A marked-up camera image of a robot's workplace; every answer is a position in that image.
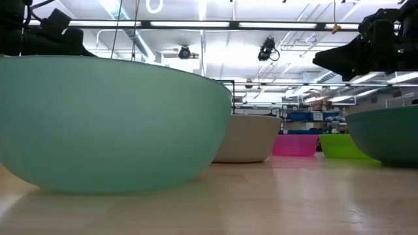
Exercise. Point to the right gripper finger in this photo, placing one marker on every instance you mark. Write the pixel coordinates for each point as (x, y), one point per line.
(339, 63)

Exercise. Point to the translucent pink bowl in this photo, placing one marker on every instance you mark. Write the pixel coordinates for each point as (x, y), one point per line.
(295, 145)

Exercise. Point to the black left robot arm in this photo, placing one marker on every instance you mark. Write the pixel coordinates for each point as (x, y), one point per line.
(11, 29)

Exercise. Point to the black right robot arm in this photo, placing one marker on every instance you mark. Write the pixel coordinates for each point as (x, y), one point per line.
(411, 23)

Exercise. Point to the yellow hanging connector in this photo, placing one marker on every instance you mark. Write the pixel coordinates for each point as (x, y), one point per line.
(335, 28)

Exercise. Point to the blue storage bin with label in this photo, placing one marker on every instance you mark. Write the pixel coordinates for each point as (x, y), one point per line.
(310, 116)

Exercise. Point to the low blue storage bin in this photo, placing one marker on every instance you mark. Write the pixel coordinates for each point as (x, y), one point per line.
(300, 132)

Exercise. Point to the large light green bowl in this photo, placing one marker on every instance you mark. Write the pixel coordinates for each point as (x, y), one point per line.
(107, 130)

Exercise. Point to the lime green bowl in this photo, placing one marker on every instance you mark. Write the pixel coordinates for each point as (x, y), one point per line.
(339, 147)

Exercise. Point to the dark green bowl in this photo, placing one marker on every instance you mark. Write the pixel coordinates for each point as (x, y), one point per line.
(388, 137)

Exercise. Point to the black ceiling light bar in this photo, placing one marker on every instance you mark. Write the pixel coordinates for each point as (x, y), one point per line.
(228, 24)

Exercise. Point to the cream bowl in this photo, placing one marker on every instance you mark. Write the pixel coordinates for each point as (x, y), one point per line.
(248, 140)

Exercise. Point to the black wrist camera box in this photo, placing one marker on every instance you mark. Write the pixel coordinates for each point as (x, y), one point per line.
(56, 20)

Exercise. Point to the round black hanging camera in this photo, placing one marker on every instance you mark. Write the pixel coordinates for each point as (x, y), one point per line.
(184, 53)

